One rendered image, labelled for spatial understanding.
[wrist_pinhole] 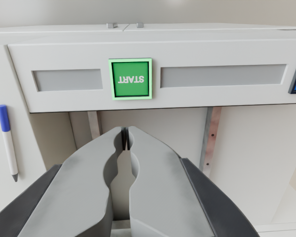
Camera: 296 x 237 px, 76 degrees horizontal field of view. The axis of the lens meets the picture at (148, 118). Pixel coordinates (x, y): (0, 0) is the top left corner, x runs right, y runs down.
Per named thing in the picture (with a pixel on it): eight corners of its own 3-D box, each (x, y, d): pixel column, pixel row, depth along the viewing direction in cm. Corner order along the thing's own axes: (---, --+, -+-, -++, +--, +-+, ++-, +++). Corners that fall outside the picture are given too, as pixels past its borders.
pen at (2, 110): (18, 184, 32) (3, 107, 25) (11, 183, 31) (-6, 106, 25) (20, 179, 32) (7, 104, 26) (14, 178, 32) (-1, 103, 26)
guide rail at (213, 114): (196, 224, 65) (198, 233, 62) (190, 225, 65) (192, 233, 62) (220, 82, 42) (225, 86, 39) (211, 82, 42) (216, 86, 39)
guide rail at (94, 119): (116, 229, 64) (115, 239, 61) (110, 230, 64) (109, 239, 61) (96, 85, 41) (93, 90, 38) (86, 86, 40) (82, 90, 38)
